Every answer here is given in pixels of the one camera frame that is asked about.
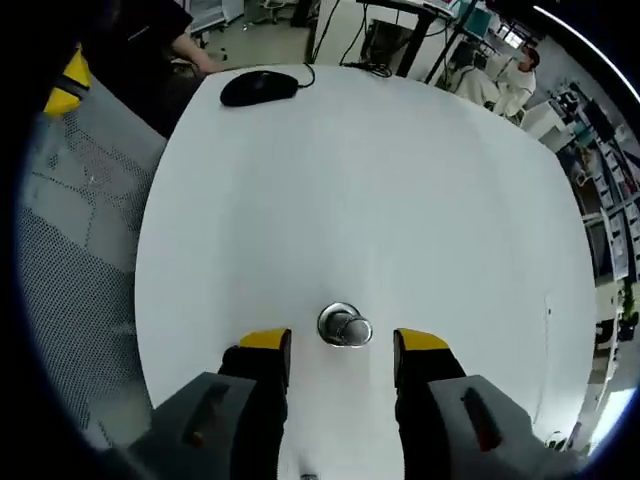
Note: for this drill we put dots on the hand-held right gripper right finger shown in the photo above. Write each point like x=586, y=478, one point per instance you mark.
x=450, y=415

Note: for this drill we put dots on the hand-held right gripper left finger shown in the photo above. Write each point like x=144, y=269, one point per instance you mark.
x=220, y=415

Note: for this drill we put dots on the thick threaded metal stud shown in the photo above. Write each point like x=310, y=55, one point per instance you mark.
x=356, y=334

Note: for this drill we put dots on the person in black shirt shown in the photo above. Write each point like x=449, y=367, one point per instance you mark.
x=135, y=45

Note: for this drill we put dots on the grey mesh chair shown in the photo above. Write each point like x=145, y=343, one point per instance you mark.
x=80, y=260

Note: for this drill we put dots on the black computer mouse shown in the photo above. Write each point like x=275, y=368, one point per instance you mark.
x=257, y=87

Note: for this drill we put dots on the small potted plant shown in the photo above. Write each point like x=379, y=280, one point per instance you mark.
x=629, y=310

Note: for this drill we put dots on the white shelf with storage bins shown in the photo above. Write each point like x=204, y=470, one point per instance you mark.
x=610, y=180

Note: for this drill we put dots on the black desk leg frame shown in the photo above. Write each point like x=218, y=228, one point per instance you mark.
x=415, y=40

